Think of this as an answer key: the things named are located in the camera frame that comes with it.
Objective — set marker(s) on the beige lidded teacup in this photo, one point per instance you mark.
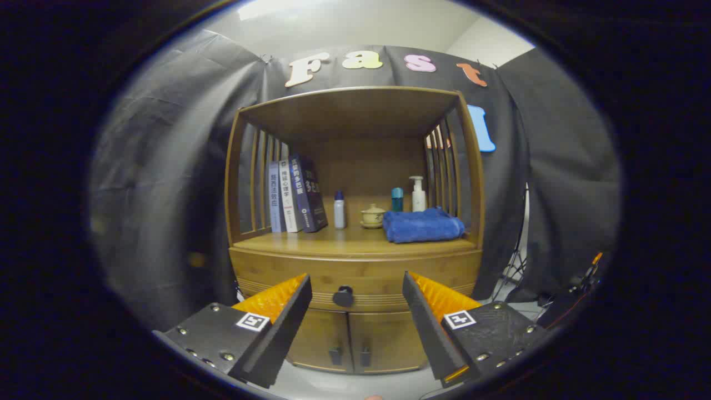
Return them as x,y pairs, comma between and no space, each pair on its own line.
372,216

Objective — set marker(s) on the wooden drawer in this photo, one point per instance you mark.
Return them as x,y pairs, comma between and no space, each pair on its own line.
355,272

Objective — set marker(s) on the black device orange tip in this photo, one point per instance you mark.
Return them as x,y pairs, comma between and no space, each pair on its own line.
561,311

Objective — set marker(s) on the white pump bottle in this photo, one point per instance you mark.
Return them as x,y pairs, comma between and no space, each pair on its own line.
418,199

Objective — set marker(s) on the wooden cabinet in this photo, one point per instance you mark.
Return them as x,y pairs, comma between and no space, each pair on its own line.
355,111

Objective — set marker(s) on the light blue book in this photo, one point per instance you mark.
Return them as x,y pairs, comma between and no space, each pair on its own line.
274,200

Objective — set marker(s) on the black backdrop cloth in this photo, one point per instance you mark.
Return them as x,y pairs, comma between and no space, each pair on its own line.
166,166

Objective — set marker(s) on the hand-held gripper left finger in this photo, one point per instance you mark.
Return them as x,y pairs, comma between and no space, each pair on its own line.
283,333

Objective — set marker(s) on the white bottle blue cap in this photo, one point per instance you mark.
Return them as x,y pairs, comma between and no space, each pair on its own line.
339,214

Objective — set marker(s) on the wooden cabinet door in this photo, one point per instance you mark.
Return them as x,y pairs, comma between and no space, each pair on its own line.
389,341
322,339

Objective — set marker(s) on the white book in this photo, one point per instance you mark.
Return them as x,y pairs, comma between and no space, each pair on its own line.
289,200

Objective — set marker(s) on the blue folded towel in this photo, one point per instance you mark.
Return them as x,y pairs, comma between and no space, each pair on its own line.
422,226

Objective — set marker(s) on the black tripod stand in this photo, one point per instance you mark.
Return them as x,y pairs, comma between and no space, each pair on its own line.
516,262

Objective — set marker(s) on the teal capped bottle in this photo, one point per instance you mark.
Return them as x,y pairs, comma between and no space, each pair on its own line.
397,200

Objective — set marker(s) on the dark blue book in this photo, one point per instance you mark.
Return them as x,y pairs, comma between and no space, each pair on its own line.
310,194

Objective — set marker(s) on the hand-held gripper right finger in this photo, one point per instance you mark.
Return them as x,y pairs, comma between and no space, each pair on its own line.
425,333

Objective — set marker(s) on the wooden countertop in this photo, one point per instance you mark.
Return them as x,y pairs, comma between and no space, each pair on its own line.
344,239

